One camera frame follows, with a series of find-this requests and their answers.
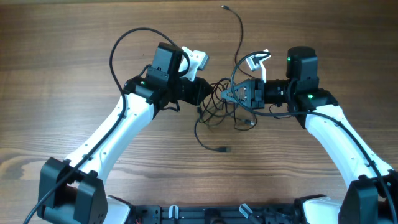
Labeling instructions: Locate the black aluminium base frame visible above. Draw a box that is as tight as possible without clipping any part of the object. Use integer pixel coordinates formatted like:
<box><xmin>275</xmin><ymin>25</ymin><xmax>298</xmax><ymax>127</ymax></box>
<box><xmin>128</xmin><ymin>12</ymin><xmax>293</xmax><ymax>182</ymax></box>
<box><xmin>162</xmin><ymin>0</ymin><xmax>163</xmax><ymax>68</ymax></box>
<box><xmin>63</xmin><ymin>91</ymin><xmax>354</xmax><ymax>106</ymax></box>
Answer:
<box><xmin>125</xmin><ymin>203</ymin><xmax>307</xmax><ymax>224</ymax></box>

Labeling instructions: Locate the black usb cable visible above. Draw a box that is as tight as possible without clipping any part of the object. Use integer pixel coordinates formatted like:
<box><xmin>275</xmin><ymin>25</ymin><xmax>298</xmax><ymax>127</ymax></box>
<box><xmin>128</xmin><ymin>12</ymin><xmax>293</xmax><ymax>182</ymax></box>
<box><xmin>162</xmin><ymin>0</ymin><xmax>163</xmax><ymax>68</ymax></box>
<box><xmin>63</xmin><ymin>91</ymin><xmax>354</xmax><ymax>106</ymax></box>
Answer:
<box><xmin>193</xmin><ymin>77</ymin><xmax>258</xmax><ymax>153</ymax></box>
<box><xmin>221</xmin><ymin>4</ymin><xmax>256</xmax><ymax>79</ymax></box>

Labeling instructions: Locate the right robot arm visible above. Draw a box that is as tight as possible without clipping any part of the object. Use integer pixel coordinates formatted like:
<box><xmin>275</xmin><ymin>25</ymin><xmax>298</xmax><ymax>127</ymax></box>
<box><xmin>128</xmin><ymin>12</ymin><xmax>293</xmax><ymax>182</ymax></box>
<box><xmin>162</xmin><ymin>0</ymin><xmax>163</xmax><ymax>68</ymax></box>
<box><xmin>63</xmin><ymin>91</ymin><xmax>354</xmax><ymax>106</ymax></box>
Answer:
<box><xmin>221</xmin><ymin>46</ymin><xmax>397</xmax><ymax>223</ymax></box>

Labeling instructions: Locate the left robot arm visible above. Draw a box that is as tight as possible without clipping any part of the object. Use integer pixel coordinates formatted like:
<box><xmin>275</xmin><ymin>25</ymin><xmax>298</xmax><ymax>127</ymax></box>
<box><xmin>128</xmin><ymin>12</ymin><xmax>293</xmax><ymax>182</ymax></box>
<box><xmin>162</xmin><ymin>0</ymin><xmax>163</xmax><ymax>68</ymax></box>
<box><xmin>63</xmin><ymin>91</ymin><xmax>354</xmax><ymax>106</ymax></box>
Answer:
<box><xmin>36</xmin><ymin>43</ymin><xmax>211</xmax><ymax>223</ymax></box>

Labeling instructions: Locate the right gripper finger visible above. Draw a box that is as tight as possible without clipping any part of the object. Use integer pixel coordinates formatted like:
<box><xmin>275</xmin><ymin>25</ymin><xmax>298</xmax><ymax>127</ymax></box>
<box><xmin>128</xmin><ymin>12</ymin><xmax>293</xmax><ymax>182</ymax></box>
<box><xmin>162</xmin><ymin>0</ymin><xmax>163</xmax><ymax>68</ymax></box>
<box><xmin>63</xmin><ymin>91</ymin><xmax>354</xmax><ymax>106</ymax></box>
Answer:
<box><xmin>221</xmin><ymin>91</ymin><xmax>251</xmax><ymax>108</ymax></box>
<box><xmin>229</xmin><ymin>79</ymin><xmax>252</xmax><ymax>93</ymax></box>

